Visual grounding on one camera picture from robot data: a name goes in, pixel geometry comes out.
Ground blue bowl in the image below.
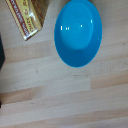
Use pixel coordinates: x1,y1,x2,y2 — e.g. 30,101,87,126
53,0,103,69

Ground yellow red food box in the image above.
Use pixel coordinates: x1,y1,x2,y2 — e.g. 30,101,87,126
4,0,51,42

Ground black fabric storage box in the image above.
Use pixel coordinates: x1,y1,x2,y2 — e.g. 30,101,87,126
0,34,6,71

